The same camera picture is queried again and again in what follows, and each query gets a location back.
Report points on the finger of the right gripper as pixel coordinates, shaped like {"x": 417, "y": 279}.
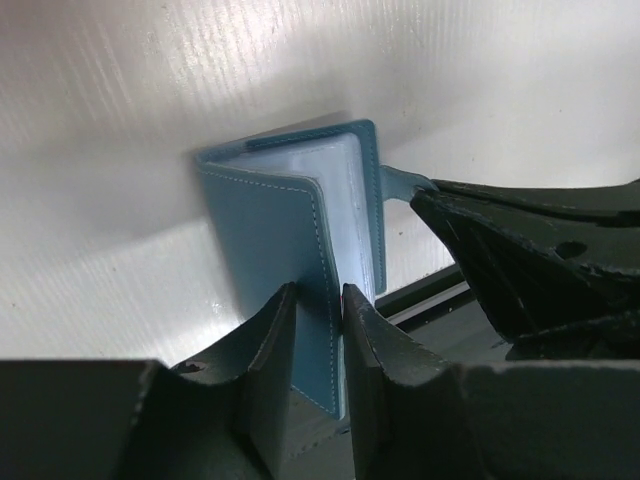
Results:
{"x": 540, "y": 210}
{"x": 552, "y": 287}

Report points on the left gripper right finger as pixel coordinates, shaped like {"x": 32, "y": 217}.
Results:
{"x": 414, "y": 415}

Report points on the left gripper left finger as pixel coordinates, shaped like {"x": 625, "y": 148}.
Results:
{"x": 220, "y": 414}

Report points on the blue card holder wallet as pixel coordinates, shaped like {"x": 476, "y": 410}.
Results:
{"x": 305, "y": 207}

